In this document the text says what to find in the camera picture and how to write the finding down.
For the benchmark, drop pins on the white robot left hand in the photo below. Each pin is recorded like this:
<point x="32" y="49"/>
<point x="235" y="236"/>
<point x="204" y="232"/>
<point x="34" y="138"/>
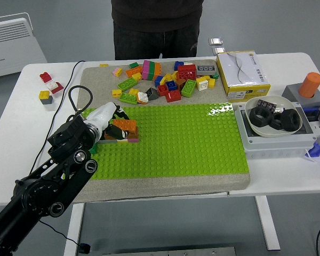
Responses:
<point x="101" y="114"/>

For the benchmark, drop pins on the multicoloured brick stack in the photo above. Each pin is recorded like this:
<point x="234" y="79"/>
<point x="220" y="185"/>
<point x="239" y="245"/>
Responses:
<point x="146" y="70"/>

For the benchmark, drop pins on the dark green toy brick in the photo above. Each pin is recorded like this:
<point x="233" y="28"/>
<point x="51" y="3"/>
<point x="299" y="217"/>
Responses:
<point x="152" y="70"/>

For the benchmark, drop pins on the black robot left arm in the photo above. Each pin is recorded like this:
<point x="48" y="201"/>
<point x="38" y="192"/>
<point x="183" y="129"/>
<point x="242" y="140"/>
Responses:
<point x="42" y="192"/>

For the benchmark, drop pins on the brown toy brick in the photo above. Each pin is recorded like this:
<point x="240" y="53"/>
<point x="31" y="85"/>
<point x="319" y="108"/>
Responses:
<point x="180" y="83"/>
<point x="109" y="137"/>

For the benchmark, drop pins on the grey flat toy brick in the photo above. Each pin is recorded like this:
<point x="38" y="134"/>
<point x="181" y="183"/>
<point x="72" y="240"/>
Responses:
<point x="108" y="142"/>

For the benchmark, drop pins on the lime green toy brick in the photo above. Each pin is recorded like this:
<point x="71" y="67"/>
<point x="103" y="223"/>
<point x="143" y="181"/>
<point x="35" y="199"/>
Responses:
<point x="188" y="88"/>
<point x="126" y="84"/>
<point x="128" y="98"/>

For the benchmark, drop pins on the white flat toy brick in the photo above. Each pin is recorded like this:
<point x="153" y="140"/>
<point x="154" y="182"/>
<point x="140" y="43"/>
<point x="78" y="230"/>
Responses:
<point x="122" y="140"/>

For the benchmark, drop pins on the dark orange toy brick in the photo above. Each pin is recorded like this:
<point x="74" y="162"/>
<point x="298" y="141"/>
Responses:
<point x="136" y="132"/>

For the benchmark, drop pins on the pink flat toy brick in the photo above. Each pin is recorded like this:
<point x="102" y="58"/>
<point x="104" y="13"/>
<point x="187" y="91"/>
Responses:
<point x="133" y="140"/>

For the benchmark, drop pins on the white and orange brick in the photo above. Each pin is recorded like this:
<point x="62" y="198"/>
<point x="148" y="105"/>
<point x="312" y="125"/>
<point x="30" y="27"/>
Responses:
<point x="142" y="97"/>

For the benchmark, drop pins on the pink and yellow brick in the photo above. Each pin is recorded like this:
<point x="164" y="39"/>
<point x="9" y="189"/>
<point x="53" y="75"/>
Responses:
<point x="117" y="72"/>

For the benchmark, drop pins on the red slope toy brick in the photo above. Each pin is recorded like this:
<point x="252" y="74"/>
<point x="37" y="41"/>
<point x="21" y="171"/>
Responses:
<point x="59" y="88"/>

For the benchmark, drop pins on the long orange toy brick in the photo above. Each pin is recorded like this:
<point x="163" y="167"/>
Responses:
<point x="134" y="71"/>

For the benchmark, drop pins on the dark grey slope brick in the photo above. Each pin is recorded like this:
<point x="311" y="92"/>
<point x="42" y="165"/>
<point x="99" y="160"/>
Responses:
<point x="152" y="94"/>

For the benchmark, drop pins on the small white toy brick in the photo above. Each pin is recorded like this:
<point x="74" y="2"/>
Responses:
<point x="52" y="85"/>

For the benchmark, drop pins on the small dark green brick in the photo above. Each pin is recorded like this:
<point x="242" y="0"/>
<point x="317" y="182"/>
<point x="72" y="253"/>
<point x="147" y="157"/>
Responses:
<point x="134" y="65"/>

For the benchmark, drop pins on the blue toy brick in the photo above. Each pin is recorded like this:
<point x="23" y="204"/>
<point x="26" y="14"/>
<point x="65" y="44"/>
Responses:
<point x="171" y="85"/>
<point x="178" y="65"/>
<point x="158" y="82"/>

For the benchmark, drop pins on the red stepped toy brick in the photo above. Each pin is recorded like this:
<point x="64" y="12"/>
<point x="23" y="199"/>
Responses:
<point x="46" y="77"/>

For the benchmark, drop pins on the yellow slope toy brick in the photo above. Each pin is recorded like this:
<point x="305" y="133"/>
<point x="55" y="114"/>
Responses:
<point x="167" y="78"/>

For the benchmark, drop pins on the green studded baseplate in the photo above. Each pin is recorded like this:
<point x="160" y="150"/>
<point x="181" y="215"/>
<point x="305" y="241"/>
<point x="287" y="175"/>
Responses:
<point x="176" y="149"/>

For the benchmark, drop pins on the large red toy brick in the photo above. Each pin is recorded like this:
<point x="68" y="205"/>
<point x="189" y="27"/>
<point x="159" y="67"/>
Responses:
<point x="187" y="72"/>

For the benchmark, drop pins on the cream flat toy brick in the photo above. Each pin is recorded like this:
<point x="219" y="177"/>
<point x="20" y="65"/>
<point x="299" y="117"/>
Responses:
<point x="188" y="63"/>

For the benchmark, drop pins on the white and yellow brick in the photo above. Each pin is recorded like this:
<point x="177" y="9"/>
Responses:
<point x="202" y="84"/>

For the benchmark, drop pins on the grey three-hole brick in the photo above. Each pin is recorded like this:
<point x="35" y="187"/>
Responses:
<point x="206" y="70"/>

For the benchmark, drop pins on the small green toy brick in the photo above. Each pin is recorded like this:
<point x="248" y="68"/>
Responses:
<point x="216" y="76"/>

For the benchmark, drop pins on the grey-brown mat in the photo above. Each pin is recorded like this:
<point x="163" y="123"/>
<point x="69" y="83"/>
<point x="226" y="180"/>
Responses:
<point x="162" y="186"/>

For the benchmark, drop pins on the person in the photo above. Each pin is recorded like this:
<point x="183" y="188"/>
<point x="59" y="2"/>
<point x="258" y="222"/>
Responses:
<point x="154" y="26"/>

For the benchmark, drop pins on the white panel heater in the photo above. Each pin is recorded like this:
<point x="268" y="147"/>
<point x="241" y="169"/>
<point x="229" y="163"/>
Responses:
<point x="13" y="50"/>

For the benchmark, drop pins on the white table leg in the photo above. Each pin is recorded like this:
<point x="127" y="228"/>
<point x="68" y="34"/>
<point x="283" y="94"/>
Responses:
<point x="266" y="224"/>
<point x="76" y="226"/>

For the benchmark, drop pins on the silver floor socket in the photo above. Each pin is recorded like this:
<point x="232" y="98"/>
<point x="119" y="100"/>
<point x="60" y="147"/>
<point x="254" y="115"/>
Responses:
<point x="219" y="51"/>
<point x="215" y="41"/>

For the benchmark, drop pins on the white and yellow cardboard box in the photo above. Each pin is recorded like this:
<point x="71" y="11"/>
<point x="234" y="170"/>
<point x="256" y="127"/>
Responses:
<point x="242" y="74"/>

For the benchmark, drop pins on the large black nut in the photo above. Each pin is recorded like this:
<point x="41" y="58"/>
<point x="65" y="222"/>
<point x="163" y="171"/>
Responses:
<point x="294" y="122"/>
<point x="256" y="117"/>

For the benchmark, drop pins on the dark circuit board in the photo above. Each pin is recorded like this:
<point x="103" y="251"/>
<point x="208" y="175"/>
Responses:
<point x="266" y="104"/>

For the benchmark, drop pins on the white bowl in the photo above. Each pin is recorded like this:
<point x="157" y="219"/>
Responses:
<point x="269" y="133"/>

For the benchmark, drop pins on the small black nut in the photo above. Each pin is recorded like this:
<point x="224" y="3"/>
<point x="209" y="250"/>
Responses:
<point x="276" y="124"/>

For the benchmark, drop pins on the light grey junction box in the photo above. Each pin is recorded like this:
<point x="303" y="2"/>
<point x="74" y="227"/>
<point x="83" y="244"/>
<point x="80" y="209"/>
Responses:
<point x="277" y="146"/>

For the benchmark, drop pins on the blue and black fixture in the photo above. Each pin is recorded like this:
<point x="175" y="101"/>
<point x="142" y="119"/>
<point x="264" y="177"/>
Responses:
<point x="310" y="113"/>

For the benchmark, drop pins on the orange cylinder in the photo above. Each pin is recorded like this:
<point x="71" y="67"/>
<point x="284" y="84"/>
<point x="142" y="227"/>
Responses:
<point x="310" y="84"/>

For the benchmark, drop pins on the white zip tie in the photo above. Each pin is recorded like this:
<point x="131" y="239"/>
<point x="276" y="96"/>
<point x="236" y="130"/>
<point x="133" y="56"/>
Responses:
<point x="309" y="157"/>

